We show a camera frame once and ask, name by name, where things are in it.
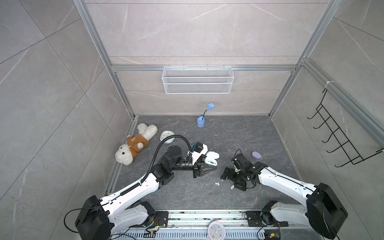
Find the white plush bear toy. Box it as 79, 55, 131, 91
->
115, 123, 158, 166

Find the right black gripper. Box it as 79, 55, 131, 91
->
219, 167, 247, 190

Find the purple earbud charging case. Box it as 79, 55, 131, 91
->
251, 151, 262, 160

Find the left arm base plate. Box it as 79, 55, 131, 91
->
142, 211, 169, 228

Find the blue cup holder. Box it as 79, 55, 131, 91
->
197, 115, 205, 128

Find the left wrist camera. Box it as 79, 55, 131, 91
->
191, 142, 208, 165

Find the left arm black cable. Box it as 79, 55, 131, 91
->
139, 134, 193, 184

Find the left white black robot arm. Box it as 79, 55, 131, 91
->
75, 143, 220, 240

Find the white wire mesh basket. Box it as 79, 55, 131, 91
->
162, 66, 235, 95

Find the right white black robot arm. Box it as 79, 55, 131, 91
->
221, 154, 348, 240

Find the small round white clock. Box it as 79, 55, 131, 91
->
160, 130, 175, 144

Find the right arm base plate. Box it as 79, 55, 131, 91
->
244, 210, 289, 228

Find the green earbud charging case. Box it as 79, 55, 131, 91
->
204, 151, 220, 166

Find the black wire hook rack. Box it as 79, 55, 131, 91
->
307, 89, 384, 168

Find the pink round clock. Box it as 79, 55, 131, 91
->
208, 221, 226, 240

